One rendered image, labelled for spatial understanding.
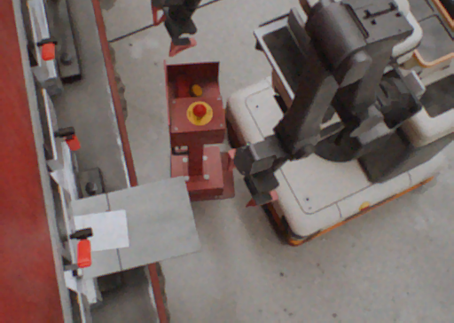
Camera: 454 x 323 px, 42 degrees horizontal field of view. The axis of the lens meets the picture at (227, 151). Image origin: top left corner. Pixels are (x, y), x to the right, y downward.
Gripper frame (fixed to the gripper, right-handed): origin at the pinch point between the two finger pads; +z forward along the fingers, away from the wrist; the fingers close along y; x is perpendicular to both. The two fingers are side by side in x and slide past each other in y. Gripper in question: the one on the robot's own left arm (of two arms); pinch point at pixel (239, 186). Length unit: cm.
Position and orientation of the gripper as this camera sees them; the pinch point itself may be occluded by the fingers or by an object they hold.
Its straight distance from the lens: 137.1
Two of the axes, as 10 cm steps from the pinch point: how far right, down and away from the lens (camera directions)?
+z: -4.5, 4.8, 7.6
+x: 7.8, -2.1, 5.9
